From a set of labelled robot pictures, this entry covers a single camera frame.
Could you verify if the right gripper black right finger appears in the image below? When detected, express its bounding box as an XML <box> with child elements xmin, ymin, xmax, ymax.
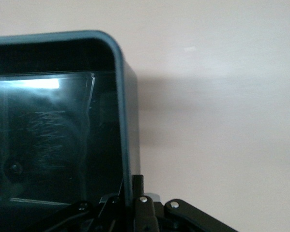
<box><xmin>132</xmin><ymin>174</ymin><xmax>238</xmax><ymax>232</ymax></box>

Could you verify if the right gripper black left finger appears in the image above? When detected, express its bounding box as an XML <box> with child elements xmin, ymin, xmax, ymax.
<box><xmin>28</xmin><ymin>193</ymin><xmax>133</xmax><ymax>232</ymax></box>

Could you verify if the black plastic box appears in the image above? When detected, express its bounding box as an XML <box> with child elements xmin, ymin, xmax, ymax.
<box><xmin>0</xmin><ymin>30</ymin><xmax>142</xmax><ymax>232</ymax></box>

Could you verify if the table cover cloth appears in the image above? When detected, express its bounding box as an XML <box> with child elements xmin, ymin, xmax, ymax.
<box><xmin>0</xmin><ymin>0</ymin><xmax>290</xmax><ymax>232</ymax></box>

